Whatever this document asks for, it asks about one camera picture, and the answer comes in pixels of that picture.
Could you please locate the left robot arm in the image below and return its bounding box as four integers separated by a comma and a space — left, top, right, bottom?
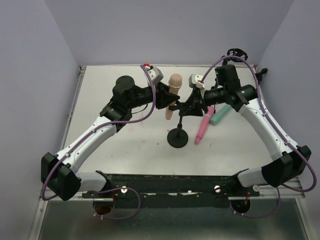
41, 75, 179, 201

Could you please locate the pink microphone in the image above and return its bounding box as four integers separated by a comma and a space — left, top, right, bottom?
194, 106, 215, 145

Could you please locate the black round-base clip stand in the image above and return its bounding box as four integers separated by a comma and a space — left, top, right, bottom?
167, 101, 189, 149

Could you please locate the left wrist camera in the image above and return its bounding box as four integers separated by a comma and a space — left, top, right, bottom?
144, 64, 164, 85

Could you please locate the black tripod shock-mount stand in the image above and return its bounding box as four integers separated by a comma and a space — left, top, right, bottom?
214, 47, 249, 83

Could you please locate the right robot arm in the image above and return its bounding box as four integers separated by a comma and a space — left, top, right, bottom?
177, 64, 317, 187

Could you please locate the beige microphone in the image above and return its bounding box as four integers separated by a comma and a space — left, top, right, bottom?
165, 73, 183, 120

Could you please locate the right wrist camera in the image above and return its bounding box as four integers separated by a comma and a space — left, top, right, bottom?
188, 74, 205, 90

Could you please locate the teal microphone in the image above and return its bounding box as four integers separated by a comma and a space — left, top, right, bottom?
209, 104, 232, 126

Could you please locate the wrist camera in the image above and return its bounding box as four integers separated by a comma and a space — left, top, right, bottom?
144, 64, 164, 85
188, 74, 205, 90

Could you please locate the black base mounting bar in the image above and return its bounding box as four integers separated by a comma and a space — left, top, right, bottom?
82, 174, 260, 209

